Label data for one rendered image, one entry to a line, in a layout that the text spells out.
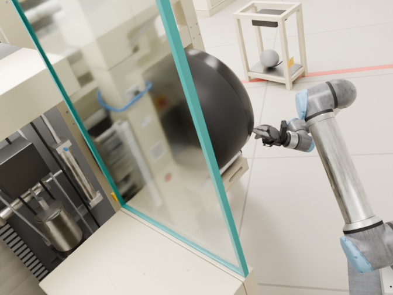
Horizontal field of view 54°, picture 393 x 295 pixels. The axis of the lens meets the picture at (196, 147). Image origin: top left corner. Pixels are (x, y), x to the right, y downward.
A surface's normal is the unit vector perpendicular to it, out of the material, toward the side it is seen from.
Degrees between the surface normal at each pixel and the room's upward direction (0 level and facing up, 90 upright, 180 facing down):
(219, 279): 0
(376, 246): 43
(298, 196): 0
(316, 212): 0
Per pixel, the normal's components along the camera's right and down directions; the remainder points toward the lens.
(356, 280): -0.25, -0.77
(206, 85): 0.32, -0.38
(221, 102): 0.53, -0.14
